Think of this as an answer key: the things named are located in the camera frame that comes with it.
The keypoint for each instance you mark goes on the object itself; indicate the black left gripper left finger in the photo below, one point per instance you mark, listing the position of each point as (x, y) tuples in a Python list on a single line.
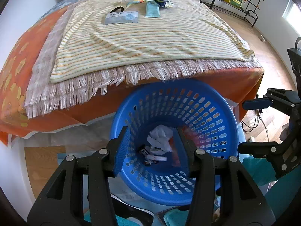
[(78, 191)]

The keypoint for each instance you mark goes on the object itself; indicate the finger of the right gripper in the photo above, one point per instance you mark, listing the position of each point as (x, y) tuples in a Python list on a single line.
[(266, 150)]

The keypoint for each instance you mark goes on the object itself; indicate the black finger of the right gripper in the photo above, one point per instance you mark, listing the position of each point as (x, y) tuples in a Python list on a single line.
[(256, 104)]

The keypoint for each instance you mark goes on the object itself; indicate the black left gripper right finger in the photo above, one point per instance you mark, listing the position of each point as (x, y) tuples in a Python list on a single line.
[(225, 194)]

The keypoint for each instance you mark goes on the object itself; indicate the white tissue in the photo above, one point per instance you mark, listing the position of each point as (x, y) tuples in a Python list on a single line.
[(158, 140)]

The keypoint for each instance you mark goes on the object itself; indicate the blue plastic laundry basket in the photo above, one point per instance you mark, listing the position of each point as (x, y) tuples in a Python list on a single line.
[(189, 104)]

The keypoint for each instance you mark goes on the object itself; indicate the red tissue pack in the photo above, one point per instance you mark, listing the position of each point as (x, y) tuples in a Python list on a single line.
[(175, 150)]

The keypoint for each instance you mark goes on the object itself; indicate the white silicone wristband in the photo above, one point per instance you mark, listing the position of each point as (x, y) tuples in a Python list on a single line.
[(156, 158)]

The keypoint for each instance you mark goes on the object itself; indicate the black clothes drying rack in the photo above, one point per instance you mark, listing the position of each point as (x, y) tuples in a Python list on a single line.
[(249, 2)]

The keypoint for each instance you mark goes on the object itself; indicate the blue white snack packet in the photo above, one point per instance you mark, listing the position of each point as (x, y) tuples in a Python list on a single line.
[(164, 3)]

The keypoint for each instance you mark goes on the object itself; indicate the teal small packet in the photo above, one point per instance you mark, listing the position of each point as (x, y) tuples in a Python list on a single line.
[(152, 10)]

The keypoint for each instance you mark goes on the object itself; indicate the orange floral bedsheet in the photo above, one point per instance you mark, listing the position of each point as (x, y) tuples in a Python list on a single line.
[(30, 104)]

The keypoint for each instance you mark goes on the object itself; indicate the grey alcohol wipe packet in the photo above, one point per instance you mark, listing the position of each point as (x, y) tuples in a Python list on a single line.
[(122, 17)]

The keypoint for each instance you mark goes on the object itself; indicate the striped yellow towel blanket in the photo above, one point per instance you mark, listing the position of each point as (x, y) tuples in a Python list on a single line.
[(187, 31)]

